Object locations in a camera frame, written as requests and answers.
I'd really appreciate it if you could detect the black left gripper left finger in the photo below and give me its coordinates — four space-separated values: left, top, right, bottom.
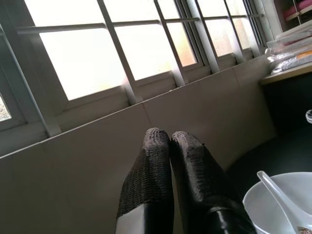
116 128 174 234

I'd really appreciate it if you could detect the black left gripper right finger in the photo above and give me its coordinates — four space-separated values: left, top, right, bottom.
170 131 255 234

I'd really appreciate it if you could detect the white porcelain spoon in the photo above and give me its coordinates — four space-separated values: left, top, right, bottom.
256 170 297 234

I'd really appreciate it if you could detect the small white bowl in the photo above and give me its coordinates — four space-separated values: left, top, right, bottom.
242 171 312 234

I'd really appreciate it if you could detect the black round table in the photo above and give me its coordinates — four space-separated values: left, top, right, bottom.
225 75 312 203

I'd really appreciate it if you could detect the wooden shelf unit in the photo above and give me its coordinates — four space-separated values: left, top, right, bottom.
259 0 312 85

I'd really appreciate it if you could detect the clear plastic package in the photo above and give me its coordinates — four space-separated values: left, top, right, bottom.
265 46 312 74

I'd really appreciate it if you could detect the white barred window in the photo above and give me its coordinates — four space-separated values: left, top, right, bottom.
0 0 265 137

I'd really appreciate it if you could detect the white flat box stack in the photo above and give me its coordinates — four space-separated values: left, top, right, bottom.
267 23 312 49

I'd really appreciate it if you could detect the pink folded cloth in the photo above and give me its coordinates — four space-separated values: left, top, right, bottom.
287 0 312 18

